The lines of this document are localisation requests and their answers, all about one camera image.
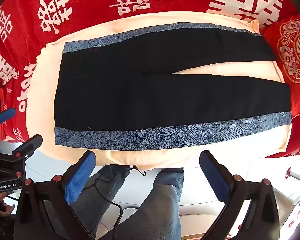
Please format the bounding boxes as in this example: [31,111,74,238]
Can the red ornamented cushion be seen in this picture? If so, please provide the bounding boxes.
[261,15,300,117]

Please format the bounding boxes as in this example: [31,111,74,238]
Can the cream cloth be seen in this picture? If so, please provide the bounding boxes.
[25,11,292,168]

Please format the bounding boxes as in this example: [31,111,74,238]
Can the white furniture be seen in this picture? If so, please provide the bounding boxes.
[95,155,300,240]

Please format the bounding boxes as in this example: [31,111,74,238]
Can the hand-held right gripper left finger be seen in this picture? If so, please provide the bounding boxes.
[14,150,98,240]

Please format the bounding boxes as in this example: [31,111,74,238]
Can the black pants with blue trim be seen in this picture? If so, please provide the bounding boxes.
[54,22,292,148]

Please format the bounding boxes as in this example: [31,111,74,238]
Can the person's right leg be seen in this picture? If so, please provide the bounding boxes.
[107,167,185,240]

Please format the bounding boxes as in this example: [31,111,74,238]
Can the person's leg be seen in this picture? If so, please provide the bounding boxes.
[107,167,185,240]
[71,165,132,240]

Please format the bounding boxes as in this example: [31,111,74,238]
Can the red printed blanket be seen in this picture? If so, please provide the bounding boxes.
[0,0,300,158]

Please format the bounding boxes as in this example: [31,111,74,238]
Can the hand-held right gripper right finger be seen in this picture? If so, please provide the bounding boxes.
[199,150,282,240]

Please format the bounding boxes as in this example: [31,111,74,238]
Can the red-tipped grey tool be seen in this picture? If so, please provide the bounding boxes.
[285,167,300,182]

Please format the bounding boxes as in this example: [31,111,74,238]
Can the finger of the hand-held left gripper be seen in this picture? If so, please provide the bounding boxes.
[0,108,17,127]
[12,134,43,178]

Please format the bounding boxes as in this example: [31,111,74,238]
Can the person's left leg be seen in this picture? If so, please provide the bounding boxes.
[71,165,132,240]

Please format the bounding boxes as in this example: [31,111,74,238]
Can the black cable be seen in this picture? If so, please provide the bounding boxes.
[90,166,147,240]

